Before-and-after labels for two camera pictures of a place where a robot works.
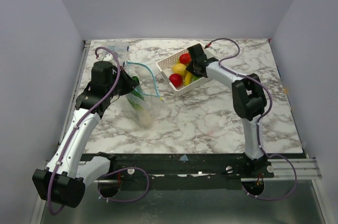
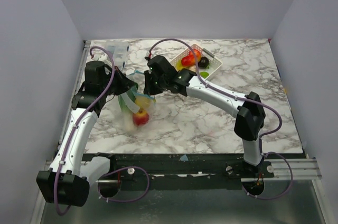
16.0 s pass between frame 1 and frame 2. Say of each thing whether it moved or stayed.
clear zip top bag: moved
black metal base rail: stayed
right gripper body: moved
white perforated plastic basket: moved
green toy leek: moved
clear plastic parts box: stayed
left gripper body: stayed
